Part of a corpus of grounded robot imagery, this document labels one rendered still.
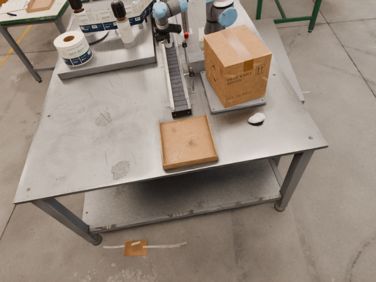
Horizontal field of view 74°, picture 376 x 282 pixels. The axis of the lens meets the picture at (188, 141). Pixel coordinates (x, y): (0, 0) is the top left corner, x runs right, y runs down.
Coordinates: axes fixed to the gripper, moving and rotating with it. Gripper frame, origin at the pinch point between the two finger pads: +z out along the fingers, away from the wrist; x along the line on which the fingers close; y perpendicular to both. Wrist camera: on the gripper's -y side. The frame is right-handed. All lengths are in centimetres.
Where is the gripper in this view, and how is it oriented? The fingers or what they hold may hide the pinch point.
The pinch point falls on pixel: (169, 41)
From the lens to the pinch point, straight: 180.0
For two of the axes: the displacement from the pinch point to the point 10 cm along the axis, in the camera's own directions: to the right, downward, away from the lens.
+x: 1.8, 9.7, -1.4
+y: -9.8, 1.8, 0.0
